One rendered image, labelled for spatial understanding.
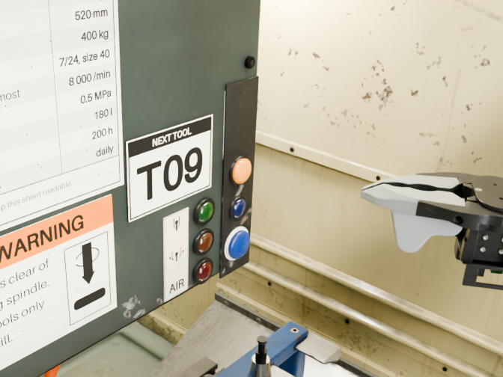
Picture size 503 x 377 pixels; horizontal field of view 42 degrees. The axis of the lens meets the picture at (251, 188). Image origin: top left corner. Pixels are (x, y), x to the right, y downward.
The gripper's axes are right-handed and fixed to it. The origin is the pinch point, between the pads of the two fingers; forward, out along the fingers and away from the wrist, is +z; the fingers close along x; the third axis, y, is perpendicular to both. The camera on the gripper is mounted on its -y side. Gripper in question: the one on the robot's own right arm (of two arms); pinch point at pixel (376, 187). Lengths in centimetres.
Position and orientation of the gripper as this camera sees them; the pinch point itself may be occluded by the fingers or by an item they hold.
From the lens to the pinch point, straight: 62.1
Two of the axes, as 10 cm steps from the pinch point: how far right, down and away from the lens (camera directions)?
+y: -0.5, 9.1, 4.2
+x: 1.7, -4.1, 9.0
